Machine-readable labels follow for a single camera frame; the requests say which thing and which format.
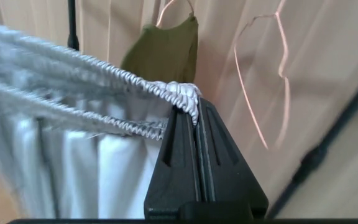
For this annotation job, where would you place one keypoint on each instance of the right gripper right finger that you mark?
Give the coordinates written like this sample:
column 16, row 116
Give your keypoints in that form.
column 232, row 183

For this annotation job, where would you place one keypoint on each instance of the pink clothes hanger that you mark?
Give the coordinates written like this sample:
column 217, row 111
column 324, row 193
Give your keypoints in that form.
column 244, row 90
column 162, row 15

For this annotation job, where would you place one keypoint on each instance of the beige curtain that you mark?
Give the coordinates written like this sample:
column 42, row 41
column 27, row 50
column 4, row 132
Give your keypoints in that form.
column 322, row 37

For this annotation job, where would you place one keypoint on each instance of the black clothes rack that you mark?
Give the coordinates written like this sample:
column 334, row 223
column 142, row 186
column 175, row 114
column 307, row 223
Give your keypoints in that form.
column 315, row 155

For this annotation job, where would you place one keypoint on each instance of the green long-sleeved shirt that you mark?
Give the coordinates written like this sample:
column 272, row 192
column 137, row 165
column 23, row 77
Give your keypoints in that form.
column 163, row 53

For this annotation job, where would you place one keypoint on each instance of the pale grey garment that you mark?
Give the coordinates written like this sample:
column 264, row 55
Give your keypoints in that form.
column 73, row 93

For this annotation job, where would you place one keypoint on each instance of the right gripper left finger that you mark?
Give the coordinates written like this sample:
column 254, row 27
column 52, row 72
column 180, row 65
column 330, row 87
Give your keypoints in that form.
column 172, row 180

